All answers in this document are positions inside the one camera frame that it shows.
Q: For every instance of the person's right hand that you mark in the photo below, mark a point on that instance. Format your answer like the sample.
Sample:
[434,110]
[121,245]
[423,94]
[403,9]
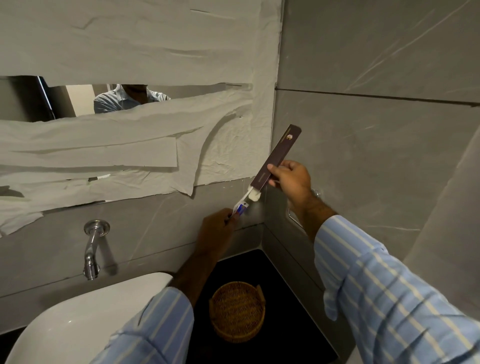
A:
[296,183]

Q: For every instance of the person's left hand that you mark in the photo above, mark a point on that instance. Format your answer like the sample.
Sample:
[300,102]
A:
[213,236]

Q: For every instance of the person's right thumb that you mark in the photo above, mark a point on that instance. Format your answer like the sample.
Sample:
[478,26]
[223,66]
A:
[280,166]

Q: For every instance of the person's left fingers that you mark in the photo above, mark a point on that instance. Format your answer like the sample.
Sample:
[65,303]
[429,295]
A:
[232,218]

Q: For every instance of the long brown cardboard box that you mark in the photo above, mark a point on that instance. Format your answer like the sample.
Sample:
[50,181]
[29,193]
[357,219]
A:
[279,153]

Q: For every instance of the small white blue toothpaste tube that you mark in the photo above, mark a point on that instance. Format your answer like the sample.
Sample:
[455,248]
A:
[242,208]

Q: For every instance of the person's right forearm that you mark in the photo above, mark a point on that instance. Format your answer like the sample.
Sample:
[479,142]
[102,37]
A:
[378,285]

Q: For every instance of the person's left forearm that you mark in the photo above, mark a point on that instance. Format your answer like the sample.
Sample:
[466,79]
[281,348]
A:
[176,300]

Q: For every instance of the round wicker basket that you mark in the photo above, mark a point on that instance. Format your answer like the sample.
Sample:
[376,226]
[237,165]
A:
[237,311]

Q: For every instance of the white ceramic sink basin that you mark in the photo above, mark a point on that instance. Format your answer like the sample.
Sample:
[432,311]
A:
[82,322]

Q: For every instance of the grey paper covering sheets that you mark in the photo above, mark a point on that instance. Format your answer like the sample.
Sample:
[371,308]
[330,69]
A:
[131,45]

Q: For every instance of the chrome wall faucet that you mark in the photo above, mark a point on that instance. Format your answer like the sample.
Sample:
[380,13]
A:
[92,247]

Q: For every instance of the wall mirror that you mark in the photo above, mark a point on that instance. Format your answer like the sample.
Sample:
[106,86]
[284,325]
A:
[22,99]

